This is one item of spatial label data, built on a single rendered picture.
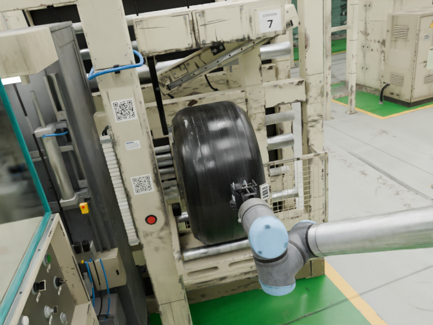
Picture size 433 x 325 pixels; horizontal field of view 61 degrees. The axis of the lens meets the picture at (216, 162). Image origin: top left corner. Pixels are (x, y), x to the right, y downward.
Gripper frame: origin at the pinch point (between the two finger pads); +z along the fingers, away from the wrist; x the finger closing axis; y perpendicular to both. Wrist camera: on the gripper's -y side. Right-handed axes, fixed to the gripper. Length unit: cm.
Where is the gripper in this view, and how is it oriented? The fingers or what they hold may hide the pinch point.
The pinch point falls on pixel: (238, 193)
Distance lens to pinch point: 122.0
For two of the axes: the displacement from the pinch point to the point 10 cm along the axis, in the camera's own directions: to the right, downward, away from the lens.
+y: -1.5, -9.4, -3.1
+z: -1.6, -2.8, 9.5
